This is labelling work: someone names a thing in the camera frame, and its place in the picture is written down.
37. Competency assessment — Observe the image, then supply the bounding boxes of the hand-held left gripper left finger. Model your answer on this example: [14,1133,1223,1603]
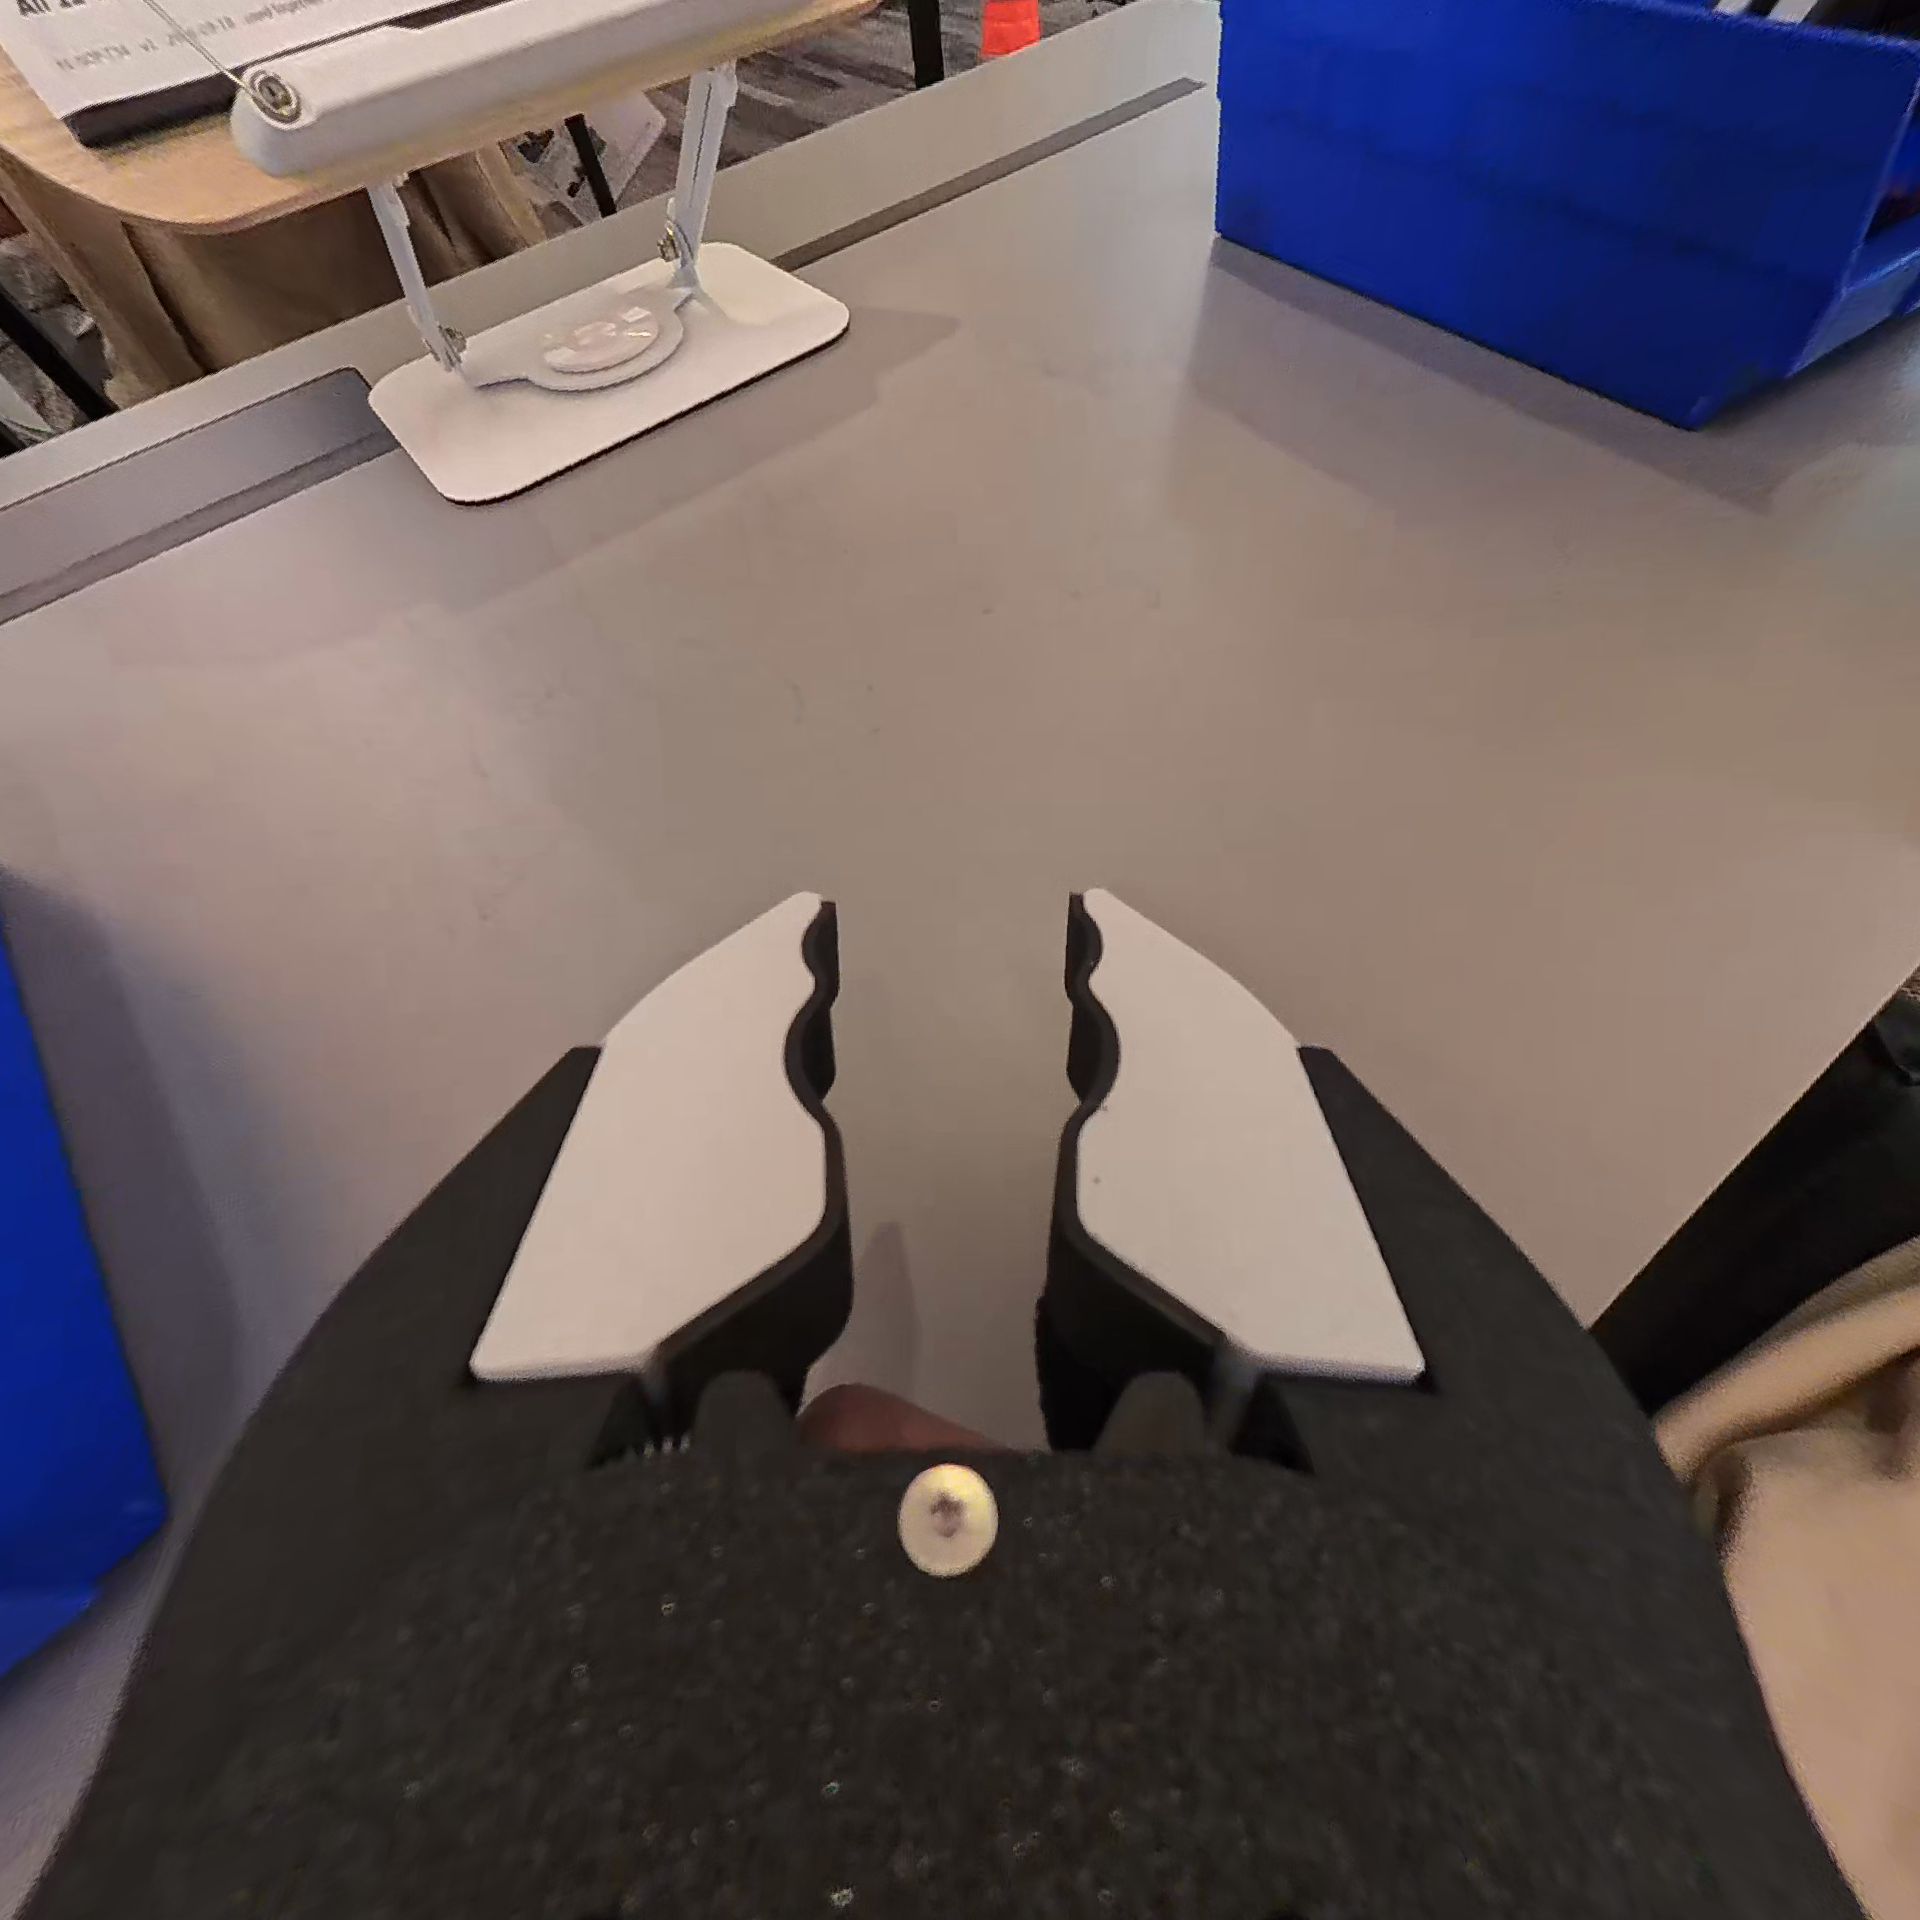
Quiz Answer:
[470,892,856,1389]

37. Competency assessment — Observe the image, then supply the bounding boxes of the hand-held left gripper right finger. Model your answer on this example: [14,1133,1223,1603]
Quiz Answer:
[1035,889,1426,1409]

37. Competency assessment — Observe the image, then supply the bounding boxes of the white and wooden book stand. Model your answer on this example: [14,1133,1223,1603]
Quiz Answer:
[0,0,889,504]

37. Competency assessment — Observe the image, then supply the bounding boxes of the blue plastic bin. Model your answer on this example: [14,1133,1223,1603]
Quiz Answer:
[0,900,169,1677]
[1213,0,1920,431]

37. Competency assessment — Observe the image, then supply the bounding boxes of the printed instruction sheet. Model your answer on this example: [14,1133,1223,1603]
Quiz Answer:
[0,0,449,125]

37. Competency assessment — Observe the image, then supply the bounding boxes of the newspaper sheet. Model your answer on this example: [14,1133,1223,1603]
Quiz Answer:
[509,91,667,199]

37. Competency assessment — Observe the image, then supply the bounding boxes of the person's black pants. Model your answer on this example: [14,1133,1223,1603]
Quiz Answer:
[1589,990,1920,1409]

